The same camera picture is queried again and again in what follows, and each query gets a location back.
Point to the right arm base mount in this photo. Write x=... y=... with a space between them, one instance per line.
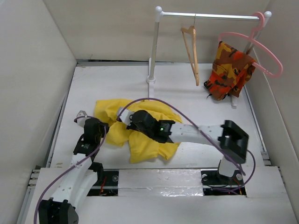
x=215 y=184

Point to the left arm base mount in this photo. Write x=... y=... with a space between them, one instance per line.
x=108 y=186

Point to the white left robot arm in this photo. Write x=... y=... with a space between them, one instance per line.
x=59 y=202

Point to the orange camouflage trousers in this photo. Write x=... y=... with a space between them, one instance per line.
x=231 y=70

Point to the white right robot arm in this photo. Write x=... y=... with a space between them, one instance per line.
x=228 y=138

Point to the wooden hanger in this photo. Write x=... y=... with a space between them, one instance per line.
x=192 y=56

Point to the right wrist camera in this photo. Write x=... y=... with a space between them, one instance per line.
x=124 y=116

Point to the white clothes rack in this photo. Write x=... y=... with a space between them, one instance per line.
x=160 y=13

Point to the pink plastic hanger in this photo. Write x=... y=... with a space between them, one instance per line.
x=263 y=18

